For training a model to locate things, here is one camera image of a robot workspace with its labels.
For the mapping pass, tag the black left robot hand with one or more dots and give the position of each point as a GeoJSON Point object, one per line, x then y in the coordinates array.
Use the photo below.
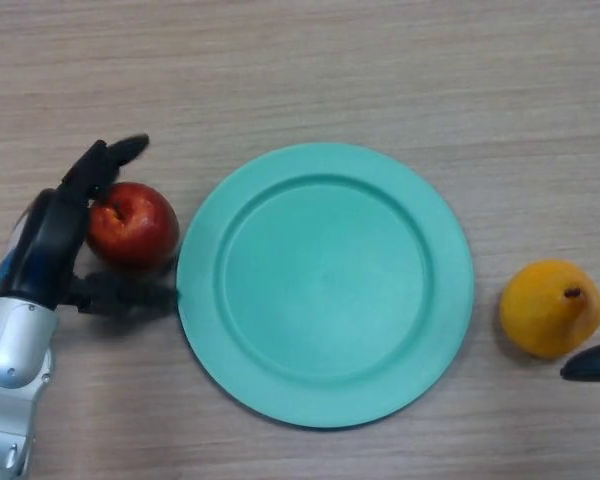
{"type": "Point", "coordinates": [50, 245]}

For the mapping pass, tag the green round plate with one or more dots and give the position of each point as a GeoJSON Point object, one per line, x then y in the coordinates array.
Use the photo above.
{"type": "Point", "coordinates": [325, 285]}

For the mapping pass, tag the yellow pear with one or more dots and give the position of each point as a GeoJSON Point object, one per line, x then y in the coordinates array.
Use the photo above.
{"type": "Point", "coordinates": [545, 310]}

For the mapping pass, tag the red apple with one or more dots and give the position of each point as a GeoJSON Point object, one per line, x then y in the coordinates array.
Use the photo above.
{"type": "Point", "coordinates": [140, 230]}

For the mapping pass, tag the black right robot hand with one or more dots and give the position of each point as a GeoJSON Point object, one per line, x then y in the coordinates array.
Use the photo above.
{"type": "Point", "coordinates": [595, 362]}

